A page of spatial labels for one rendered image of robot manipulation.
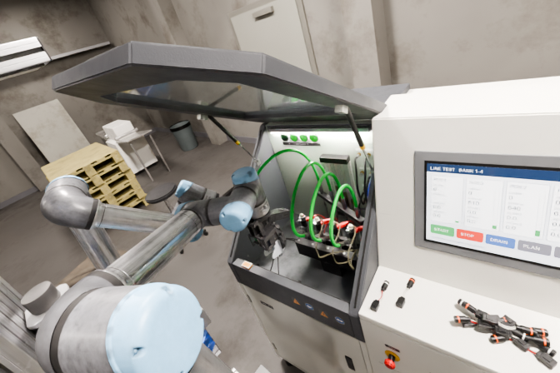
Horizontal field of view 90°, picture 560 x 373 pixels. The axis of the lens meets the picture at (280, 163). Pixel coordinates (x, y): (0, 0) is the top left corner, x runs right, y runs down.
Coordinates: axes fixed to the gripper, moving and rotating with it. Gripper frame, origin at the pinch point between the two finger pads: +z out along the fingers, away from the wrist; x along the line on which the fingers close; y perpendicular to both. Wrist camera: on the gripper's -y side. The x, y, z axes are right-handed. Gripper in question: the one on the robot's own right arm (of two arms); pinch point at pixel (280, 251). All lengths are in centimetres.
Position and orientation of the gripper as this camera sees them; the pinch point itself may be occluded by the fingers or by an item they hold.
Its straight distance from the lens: 102.7
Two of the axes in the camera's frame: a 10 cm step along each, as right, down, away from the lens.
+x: 7.8, 0.7, -6.2
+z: 2.8, 8.5, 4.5
